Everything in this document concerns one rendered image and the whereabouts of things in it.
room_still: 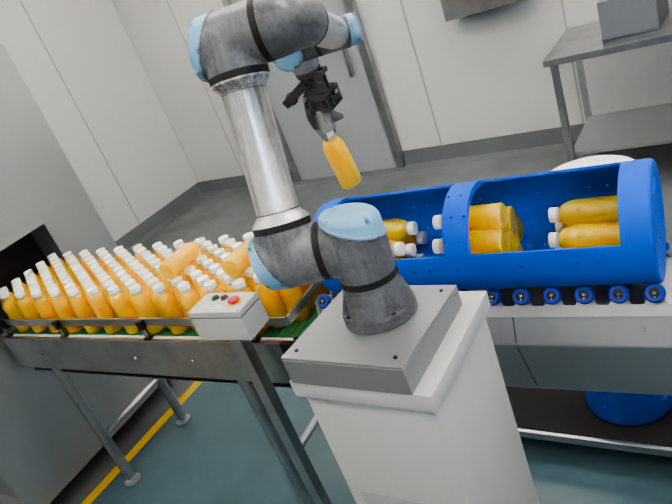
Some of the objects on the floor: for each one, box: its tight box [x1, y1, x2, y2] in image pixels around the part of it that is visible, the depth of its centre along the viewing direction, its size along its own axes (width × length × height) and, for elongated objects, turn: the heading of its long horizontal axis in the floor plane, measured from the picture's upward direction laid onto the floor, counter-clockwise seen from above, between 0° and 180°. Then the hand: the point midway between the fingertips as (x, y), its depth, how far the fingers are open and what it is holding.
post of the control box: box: [230, 340, 332, 504], centre depth 204 cm, size 4×4×100 cm
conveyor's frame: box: [2, 334, 319, 504], centre depth 263 cm, size 48×164×90 cm, turn 97°
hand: (327, 133), depth 178 cm, fingers closed on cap, 4 cm apart
